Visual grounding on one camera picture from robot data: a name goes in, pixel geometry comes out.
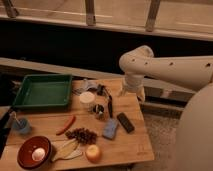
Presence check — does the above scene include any black handled tool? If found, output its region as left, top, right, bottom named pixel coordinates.
left=105, top=89, right=113, bottom=118

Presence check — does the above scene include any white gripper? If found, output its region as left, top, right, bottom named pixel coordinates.
left=118, top=74, right=145, bottom=102

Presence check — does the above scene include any small dark binder clip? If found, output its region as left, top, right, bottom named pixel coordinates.
left=97, top=84, right=105, bottom=96

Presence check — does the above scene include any white paper cup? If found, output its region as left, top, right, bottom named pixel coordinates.
left=79, top=91, right=95, bottom=112

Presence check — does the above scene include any black rectangular block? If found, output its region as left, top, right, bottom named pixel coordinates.
left=117, top=113, right=135, bottom=133

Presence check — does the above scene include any dark grape bunch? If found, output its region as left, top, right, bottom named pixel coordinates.
left=65, top=128, right=97, bottom=145

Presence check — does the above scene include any brown bowl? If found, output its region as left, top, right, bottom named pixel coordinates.
left=17, top=136, right=52, bottom=170

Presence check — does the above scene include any blue sponge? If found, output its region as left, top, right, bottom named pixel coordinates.
left=102, top=119, right=118, bottom=140

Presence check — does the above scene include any blue cup with utensil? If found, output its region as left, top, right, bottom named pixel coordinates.
left=11, top=113, right=31, bottom=135

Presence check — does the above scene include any wooden cutting board table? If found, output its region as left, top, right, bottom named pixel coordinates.
left=0, top=79, right=154, bottom=171

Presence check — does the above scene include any white egg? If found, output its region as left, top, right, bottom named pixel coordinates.
left=32, top=148, right=45, bottom=161

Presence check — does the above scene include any yellow apple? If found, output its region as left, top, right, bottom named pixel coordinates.
left=85, top=144, right=101, bottom=163

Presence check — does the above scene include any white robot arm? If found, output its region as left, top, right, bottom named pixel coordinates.
left=119, top=45, right=213, bottom=101

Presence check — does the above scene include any red chili pepper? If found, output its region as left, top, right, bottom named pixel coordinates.
left=56, top=115, right=76, bottom=135

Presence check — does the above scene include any green plastic tray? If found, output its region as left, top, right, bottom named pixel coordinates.
left=13, top=74, right=72, bottom=109

